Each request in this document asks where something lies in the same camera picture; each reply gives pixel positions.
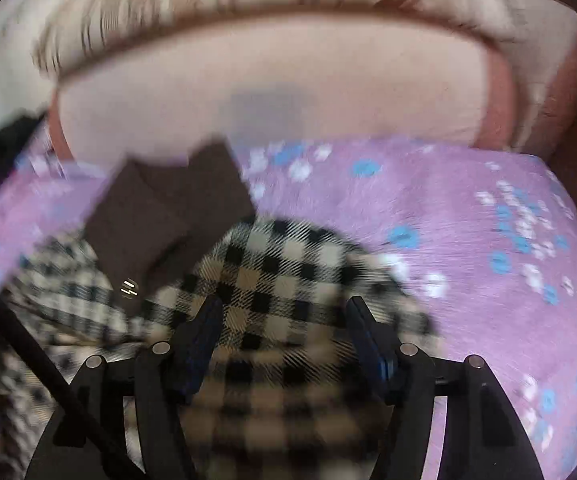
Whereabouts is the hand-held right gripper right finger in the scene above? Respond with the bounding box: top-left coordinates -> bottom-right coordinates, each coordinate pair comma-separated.
344,296 -> 535,480

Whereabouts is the black cable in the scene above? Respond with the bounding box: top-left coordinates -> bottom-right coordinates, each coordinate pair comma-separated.
0,262 -> 144,480

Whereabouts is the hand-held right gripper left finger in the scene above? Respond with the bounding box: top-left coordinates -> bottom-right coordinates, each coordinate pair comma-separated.
26,296 -> 225,480

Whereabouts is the black beige checkered coat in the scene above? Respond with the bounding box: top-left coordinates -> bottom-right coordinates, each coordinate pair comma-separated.
0,137 -> 441,480

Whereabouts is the pink sofa backrest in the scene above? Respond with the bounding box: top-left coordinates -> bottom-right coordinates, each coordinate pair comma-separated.
51,2 -> 577,161

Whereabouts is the purple floral bed sheet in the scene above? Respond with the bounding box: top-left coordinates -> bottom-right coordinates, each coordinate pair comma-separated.
0,125 -> 577,480

